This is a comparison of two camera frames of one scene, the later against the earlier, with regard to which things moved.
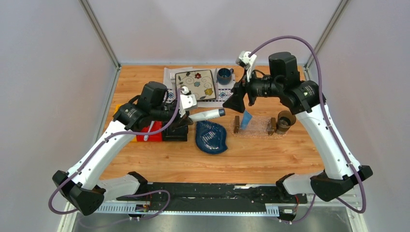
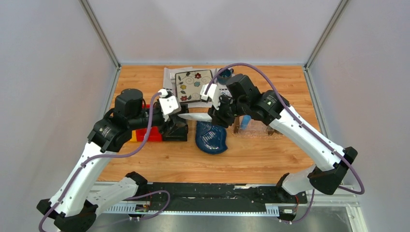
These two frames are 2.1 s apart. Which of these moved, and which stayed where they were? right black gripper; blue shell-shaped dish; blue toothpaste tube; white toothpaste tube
Moved: right black gripper
Stayed: blue shell-shaped dish; white toothpaste tube; blue toothpaste tube
